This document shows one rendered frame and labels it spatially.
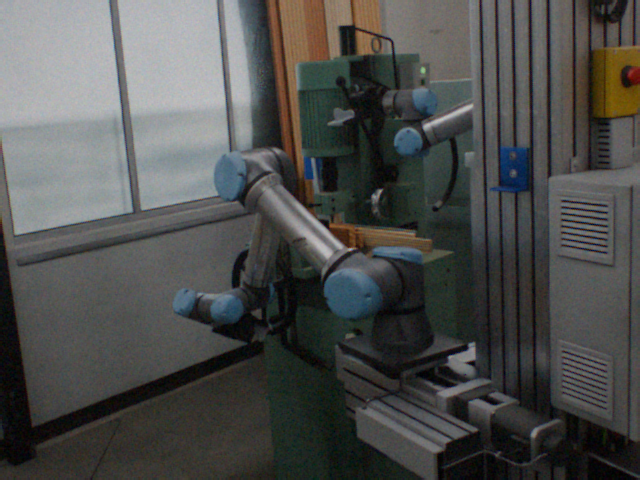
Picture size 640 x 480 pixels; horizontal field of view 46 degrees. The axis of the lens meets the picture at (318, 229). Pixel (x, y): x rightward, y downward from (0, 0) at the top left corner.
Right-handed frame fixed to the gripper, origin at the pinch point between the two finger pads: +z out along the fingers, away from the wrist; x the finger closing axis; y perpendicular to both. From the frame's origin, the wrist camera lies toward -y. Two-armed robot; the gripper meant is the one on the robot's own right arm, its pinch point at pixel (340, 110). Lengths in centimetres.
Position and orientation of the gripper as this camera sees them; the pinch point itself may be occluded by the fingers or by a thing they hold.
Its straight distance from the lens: 241.6
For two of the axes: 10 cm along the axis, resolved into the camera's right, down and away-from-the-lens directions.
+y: -4.3, -7.1, -5.5
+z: -7.3, -0.8, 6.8
